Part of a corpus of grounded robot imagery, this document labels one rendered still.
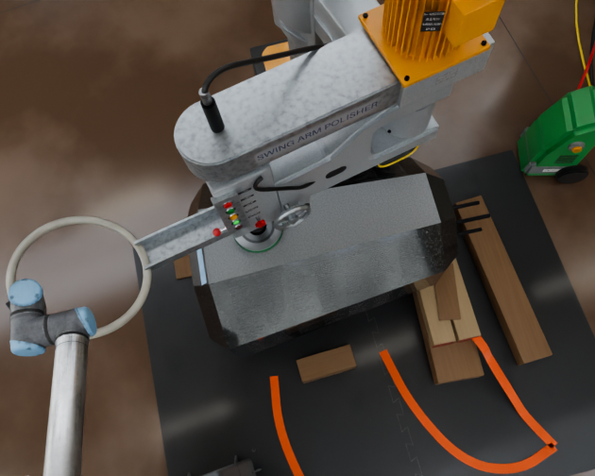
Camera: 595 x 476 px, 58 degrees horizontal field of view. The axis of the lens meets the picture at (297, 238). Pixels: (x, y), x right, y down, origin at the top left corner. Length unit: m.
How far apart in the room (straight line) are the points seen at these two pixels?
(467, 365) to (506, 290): 0.47
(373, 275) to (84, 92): 2.51
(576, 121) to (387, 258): 1.32
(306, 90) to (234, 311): 1.14
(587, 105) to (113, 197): 2.76
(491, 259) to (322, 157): 1.59
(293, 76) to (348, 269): 1.01
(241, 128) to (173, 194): 1.97
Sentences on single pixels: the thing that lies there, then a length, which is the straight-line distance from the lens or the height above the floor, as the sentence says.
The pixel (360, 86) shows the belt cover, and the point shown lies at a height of 1.73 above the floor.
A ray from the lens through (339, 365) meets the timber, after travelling 2.94.
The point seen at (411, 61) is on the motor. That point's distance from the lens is 1.65.
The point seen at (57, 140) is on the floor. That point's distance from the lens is 3.98.
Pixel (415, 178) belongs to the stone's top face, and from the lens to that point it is 2.46.
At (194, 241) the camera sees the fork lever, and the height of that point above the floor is 1.11.
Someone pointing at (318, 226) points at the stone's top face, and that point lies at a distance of 2.35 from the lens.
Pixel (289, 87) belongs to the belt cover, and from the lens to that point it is 1.62.
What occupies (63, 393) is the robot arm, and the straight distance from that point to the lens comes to 1.57.
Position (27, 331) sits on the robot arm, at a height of 1.58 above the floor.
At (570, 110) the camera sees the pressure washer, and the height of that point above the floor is 0.51.
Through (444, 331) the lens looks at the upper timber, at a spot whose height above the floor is 0.24.
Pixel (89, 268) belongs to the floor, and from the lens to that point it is 3.51.
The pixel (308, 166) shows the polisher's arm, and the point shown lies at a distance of 1.83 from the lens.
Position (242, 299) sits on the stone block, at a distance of 2.37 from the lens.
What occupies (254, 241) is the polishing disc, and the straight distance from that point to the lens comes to 2.29.
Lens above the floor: 3.06
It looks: 71 degrees down
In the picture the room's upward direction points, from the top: 12 degrees counter-clockwise
